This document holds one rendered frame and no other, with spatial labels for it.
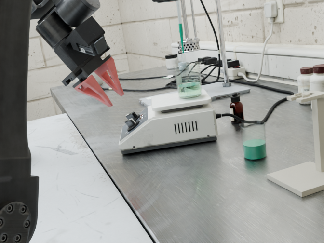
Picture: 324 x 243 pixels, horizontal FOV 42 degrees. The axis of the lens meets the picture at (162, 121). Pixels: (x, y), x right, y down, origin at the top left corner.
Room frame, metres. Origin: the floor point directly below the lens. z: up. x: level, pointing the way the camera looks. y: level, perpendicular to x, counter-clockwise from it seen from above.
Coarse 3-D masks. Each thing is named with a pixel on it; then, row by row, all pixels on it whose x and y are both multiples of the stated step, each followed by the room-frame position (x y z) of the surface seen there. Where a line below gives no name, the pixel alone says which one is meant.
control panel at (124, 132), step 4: (140, 112) 0.93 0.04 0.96; (144, 112) 0.90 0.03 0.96; (144, 116) 0.86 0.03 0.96; (136, 120) 0.88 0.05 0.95; (140, 120) 0.85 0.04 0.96; (144, 120) 0.83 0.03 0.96; (140, 124) 0.81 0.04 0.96; (124, 128) 0.89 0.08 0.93; (124, 132) 0.86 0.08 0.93; (128, 132) 0.83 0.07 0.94; (124, 136) 0.82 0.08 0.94; (120, 140) 0.81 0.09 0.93
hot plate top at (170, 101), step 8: (160, 96) 0.91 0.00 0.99; (168, 96) 0.90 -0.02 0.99; (176, 96) 0.88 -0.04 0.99; (208, 96) 0.84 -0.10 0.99; (152, 104) 0.84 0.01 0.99; (160, 104) 0.83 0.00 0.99; (168, 104) 0.82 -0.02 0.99; (176, 104) 0.81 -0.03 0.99; (184, 104) 0.81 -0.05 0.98; (192, 104) 0.81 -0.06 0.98; (200, 104) 0.81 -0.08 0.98
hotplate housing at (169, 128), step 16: (160, 112) 0.84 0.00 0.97; (176, 112) 0.82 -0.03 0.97; (192, 112) 0.81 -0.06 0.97; (208, 112) 0.81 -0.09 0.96; (144, 128) 0.81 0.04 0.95; (160, 128) 0.81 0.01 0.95; (176, 128) 0.81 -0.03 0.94; (192, 128) 0.81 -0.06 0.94; (208, 128) 0.81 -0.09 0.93; (128, 144) 0.81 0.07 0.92; (144, 144) 0.81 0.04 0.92; (160, 144) 0.81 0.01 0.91; (176, 144) 0.81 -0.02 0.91
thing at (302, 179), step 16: (288, 96) 0.58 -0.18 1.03; (304, 96) 0.56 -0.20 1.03; (320, 96) 0.56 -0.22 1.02; (320, 112) 0.57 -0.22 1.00; (320, 128) 0.57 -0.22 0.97; (320, 144) 0.57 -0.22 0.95; (320, 160) 0.57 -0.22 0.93; (272, 176) 0.58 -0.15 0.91; (288, 176) 0.57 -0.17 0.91; (304, 176) 0.56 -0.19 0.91; (320, 176) 0.55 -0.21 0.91; (304, 192) 0.52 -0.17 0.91
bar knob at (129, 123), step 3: (129, 120) 0.83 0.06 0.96; (132, 120) 0.83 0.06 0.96; (126, 123) 0.85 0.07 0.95; (129, 123) 0.84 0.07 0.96; (132, 123) 0.83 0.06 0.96; (135, 123) 0.83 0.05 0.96; (138, 123) 0.83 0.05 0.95; (129, 126) 0.85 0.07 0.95; (132, 126) 0.83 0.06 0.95; (135, 126) 0.83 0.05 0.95; (129, 129) 0.83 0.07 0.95; (132, 129) 0.83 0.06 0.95
